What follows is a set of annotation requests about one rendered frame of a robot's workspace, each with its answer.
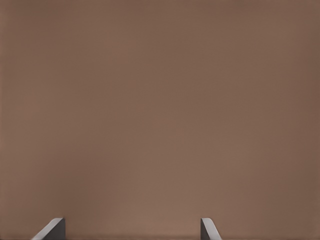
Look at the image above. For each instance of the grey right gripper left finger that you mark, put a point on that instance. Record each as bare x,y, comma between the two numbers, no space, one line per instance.
53,230

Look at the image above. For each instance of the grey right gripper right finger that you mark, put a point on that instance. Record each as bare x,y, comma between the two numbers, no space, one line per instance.
208,230

